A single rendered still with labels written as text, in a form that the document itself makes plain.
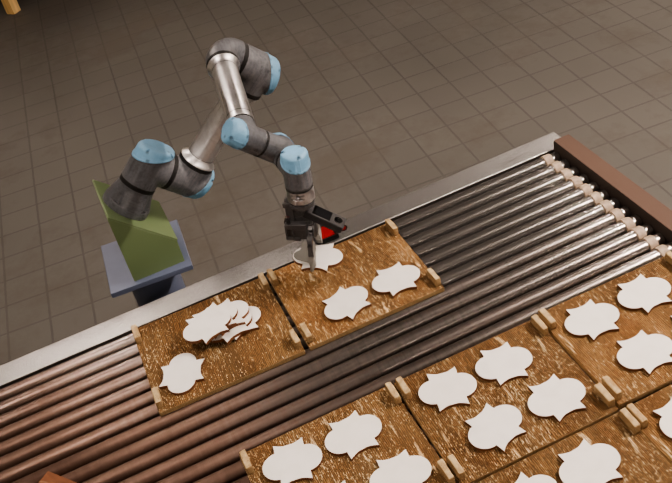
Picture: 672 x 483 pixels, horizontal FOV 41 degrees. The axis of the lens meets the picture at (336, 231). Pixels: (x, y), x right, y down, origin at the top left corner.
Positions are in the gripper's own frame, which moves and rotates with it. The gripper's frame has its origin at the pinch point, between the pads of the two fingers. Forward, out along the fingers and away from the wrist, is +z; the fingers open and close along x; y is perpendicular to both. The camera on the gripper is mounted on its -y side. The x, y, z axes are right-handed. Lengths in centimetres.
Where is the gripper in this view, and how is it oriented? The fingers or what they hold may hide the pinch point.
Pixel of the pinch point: (318, 256)
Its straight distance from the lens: 253.9
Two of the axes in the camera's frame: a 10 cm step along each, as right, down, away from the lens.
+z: 1.1, 7.9, 6.0
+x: -1.6, 6.1, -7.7
